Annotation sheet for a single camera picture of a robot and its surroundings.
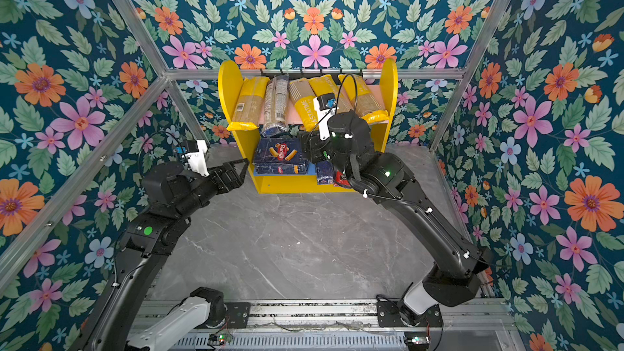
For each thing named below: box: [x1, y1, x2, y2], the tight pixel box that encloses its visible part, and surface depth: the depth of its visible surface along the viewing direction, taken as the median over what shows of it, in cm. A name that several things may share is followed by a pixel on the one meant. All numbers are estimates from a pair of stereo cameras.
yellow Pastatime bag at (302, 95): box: [288, 77, 320, 133], surface depth 76 cm
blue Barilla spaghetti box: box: [316, 160, 334, 186], surface depth 89 cm
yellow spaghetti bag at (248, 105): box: [226, 77, 271, 131], surface depth 74 cm
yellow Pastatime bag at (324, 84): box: [307, 74, 354, 113], surface depth 84 cm
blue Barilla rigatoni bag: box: [253, 137, 308, 175], surface depth 91 cm
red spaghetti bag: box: [333, 170, 351, 187], surface depth 88 cm
